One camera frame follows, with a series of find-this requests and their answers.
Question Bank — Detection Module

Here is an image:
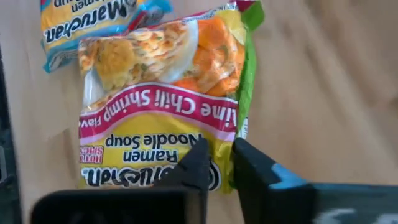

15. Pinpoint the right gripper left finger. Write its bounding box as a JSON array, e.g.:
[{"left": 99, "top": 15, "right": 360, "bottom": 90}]
[{"left": 30, "top": 138, "right": 211, "bottom": 224}]

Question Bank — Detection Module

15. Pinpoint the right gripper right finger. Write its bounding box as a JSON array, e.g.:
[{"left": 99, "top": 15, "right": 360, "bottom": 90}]
[{"left": 233, "top": 137, "right": 398, "bottom": 224}]

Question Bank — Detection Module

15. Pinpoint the lime chili shrimp ramen pack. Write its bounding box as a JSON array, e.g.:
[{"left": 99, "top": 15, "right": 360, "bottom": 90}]
[{"left": 77, "top": 0, "right": 266, "bottom": 194}]

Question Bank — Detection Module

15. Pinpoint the blue beef ramen pack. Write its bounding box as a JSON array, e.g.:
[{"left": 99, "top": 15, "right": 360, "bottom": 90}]
[{"left": 39, "top": 0, "right": 174, "bottom": 74}]

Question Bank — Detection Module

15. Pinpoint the black aluminium table frame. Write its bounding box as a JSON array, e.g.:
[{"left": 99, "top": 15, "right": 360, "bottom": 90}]
[{"left": 0, "top": 46, "right": 22, "bottom": 224}]

